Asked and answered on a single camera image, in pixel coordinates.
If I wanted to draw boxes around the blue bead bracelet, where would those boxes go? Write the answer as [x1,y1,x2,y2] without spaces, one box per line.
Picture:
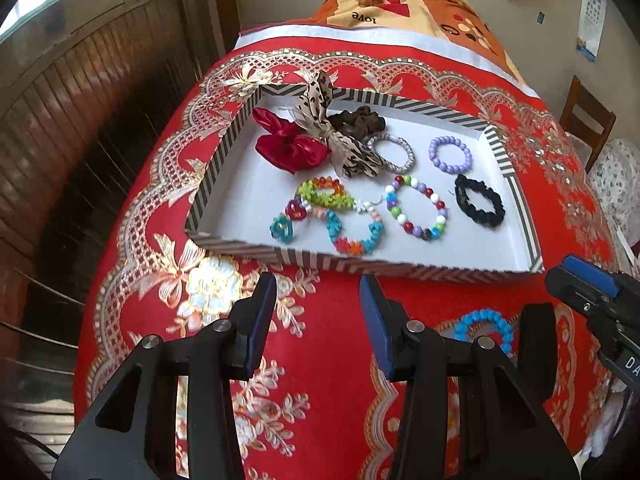
[452,308,516,359]

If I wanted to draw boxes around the black scrunchie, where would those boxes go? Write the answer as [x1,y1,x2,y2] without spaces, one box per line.
[454,174,506,229]

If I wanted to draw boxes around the multicolour round bead bracelet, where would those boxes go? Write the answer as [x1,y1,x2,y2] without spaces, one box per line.
[383,173,449,241]

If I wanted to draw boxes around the colourful flower bead bracelet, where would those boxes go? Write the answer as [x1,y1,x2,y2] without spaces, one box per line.
[268,175,386,257]

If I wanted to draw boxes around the red satin scrunchie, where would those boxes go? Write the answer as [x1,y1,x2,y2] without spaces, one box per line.
[252,107,331,174]

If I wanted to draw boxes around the purple bead bracelet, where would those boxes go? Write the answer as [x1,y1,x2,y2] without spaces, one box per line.
[427,134,473,176]

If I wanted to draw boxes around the leopard print bow scrunchie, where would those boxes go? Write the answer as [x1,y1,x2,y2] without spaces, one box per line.
[293,70,383,179]

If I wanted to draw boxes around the silver rhinestone bracelet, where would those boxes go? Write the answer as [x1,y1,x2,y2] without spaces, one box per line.
[366,131,418,175]

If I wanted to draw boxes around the brown scrunchie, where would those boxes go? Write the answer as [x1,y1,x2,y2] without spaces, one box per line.
[328,105,386,141]

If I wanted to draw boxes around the white floral cushion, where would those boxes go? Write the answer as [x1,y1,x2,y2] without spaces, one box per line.
[588,138,639,269]

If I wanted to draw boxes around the white tray striped rim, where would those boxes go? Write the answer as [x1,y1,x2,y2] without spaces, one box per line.
[184,84,544,282]

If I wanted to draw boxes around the wooden chair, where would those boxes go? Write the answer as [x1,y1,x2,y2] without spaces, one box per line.
[560,75,616,172]

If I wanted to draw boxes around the eye chart poster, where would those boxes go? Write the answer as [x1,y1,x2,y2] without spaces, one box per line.
[576,0,608,62]

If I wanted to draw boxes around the orange heart pattern blanket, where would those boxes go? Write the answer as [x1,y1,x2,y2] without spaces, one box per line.
[308,0,524,82]

